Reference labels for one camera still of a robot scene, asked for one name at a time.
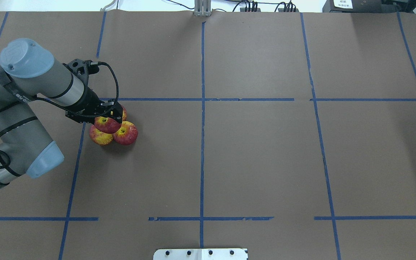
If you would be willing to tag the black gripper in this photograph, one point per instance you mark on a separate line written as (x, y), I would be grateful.
(90, 102)

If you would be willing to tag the red yellow apple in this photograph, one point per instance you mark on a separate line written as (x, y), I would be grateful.
(127, 134)
(124, 114)
(107, 125)
(99, 137)

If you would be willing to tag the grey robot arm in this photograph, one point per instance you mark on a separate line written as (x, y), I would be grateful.
(28, 73)

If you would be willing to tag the white metal base plate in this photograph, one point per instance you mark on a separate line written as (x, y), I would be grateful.
(202, 254)

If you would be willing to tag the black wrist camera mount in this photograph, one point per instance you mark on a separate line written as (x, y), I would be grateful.
(82, 67)

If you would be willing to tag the black device with label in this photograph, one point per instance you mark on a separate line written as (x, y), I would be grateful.
(357, 6)

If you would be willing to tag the silver metal bracket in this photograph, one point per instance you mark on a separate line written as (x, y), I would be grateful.
(202, 8)

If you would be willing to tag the crossing blue tape strip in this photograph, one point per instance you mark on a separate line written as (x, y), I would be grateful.
(270, 99)

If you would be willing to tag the long blue tape strip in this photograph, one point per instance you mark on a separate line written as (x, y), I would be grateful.
(203, 118)

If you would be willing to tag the brown paper table cover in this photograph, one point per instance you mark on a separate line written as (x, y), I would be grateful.
(297, 180)

